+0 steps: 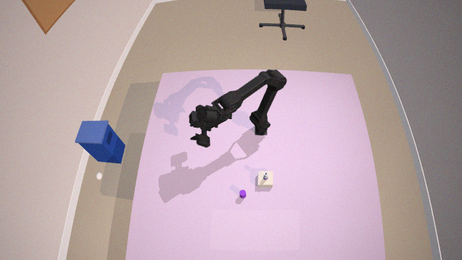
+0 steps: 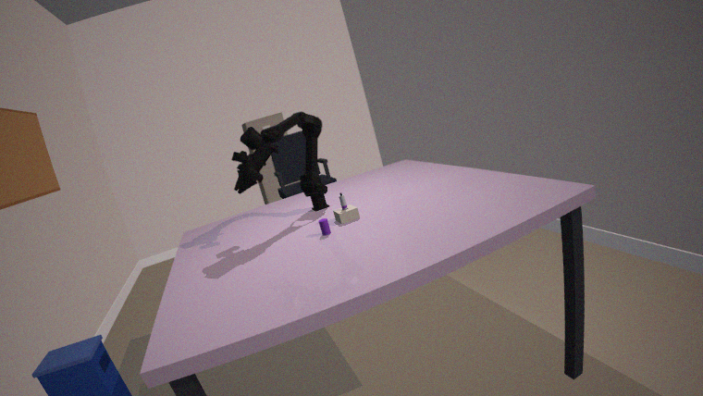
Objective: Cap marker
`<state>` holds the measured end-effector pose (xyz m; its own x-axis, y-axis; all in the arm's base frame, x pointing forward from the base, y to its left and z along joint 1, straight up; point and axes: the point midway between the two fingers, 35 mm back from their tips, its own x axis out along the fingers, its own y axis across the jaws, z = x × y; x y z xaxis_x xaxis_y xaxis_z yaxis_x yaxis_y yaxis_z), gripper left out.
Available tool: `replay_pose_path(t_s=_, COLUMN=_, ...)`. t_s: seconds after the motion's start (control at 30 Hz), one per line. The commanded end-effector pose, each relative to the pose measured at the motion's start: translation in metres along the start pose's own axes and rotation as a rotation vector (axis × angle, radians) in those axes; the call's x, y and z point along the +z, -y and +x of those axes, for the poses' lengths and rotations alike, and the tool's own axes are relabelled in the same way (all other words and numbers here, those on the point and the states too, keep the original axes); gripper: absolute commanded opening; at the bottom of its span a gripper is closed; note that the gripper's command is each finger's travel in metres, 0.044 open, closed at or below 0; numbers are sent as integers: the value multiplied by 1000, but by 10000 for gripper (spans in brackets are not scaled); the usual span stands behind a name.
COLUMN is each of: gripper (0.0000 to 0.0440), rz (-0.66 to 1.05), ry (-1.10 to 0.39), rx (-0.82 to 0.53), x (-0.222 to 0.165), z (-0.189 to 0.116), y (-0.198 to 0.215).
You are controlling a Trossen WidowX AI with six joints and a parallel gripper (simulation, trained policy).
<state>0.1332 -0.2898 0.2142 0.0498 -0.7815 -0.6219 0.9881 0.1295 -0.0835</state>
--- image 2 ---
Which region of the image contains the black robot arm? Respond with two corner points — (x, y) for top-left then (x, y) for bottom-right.
(231, 111), (329, 211)

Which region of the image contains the beige block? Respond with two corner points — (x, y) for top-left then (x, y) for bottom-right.
(333, 204), (360, 224)

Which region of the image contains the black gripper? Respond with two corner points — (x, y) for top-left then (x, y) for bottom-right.
(234, 152), (266, 193)

